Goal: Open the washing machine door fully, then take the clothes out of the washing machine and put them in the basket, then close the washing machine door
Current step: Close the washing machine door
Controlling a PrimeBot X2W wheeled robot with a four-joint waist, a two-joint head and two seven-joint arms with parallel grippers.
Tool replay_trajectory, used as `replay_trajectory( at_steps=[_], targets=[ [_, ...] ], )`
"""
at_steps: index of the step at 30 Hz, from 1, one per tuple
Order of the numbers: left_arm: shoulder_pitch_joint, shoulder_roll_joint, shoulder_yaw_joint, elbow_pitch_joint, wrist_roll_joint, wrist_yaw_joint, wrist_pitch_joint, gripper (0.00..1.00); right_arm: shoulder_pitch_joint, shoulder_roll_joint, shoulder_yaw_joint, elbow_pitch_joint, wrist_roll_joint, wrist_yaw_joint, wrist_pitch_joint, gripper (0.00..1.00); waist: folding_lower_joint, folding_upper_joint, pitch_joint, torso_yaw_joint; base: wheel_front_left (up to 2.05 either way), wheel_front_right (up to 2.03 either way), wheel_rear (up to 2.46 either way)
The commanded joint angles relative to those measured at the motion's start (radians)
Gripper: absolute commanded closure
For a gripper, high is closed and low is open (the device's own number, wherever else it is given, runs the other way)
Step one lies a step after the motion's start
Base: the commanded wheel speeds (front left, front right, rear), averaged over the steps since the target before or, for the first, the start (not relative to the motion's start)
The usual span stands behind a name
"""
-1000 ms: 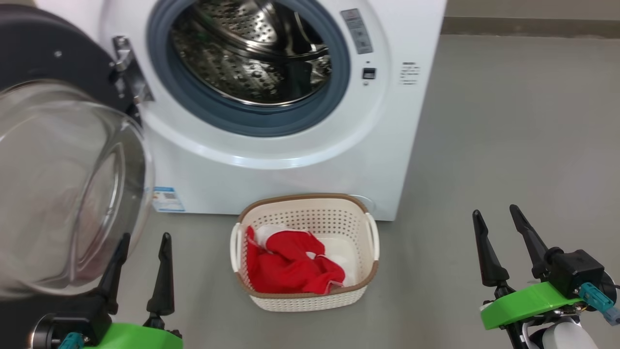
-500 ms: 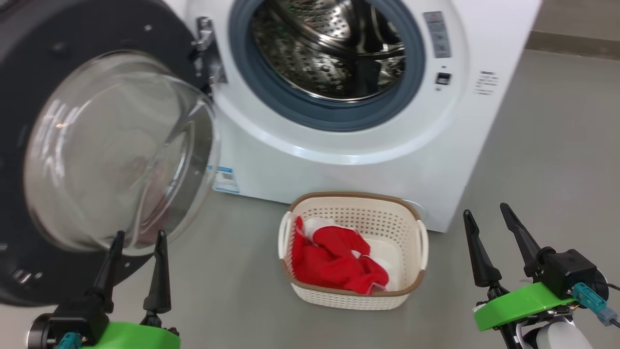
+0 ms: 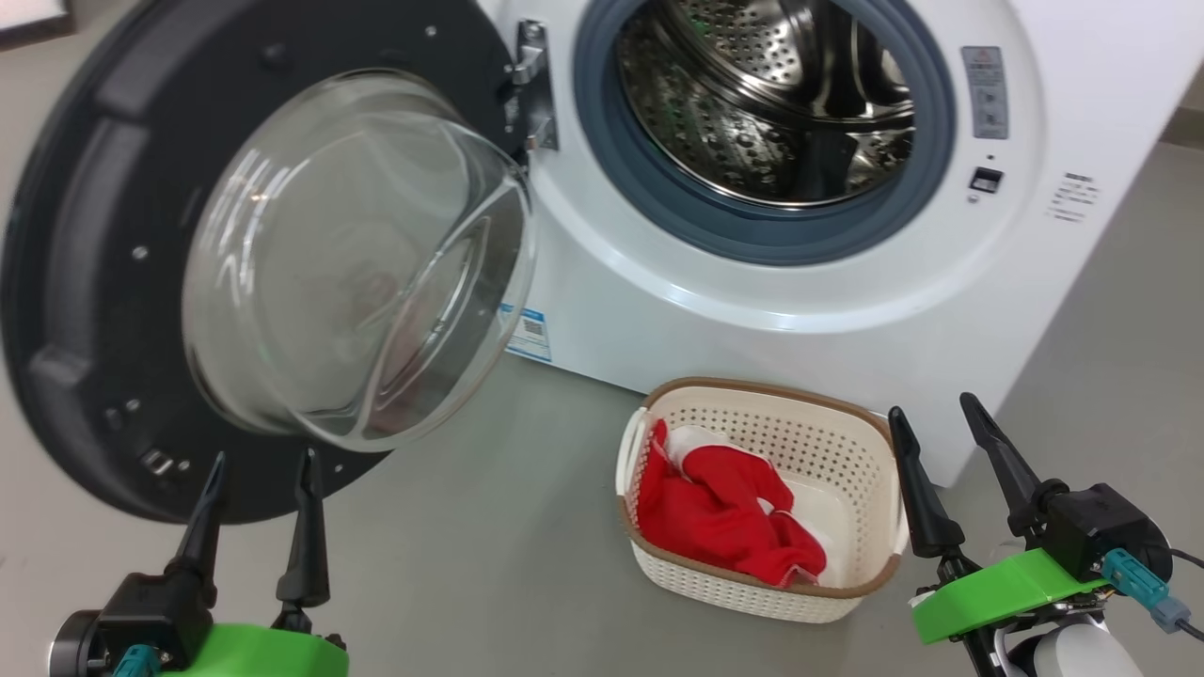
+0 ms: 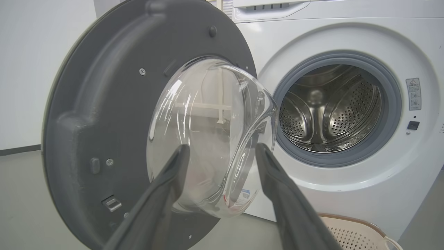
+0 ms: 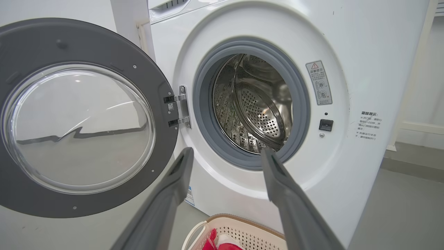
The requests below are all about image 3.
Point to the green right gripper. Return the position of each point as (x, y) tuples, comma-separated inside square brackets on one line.
[(997, 592)]

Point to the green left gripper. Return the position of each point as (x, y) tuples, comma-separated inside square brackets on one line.
[(263, 653)]

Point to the red garment with white trim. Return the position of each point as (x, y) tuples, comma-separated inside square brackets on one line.
[(715, 517)]

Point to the round dark washing machine door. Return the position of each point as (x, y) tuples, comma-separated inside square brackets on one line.
[(94, 235)]

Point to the cream perforated laundry basket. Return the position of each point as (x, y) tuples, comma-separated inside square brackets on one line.
[(752, 597)]

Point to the white front-load washing machine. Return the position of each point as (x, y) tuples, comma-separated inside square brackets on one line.
[(847, 282)]

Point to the black door latch socket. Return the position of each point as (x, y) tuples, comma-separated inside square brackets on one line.
[(986, 181)]

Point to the grey rubber door gasket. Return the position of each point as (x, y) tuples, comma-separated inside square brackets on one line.
[(640, 179)]

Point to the metal door hinge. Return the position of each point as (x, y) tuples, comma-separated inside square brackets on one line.
[(534, 85)]

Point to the blue energy label sticker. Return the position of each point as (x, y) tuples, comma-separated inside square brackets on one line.
[(527, 334)]

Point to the grey warning sticker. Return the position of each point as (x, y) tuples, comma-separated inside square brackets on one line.
[(985, 92)]

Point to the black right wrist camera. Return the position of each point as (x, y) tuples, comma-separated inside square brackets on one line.
[(1101, 527)]

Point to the teal left camera connector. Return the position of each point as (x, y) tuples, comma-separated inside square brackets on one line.
[(136, 663)]

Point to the teal camera connector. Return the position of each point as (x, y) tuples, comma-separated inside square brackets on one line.
[(136, 663), (1138, 583)]

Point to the teal right camera connector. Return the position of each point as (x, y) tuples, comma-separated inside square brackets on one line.
[(1138, 583)]

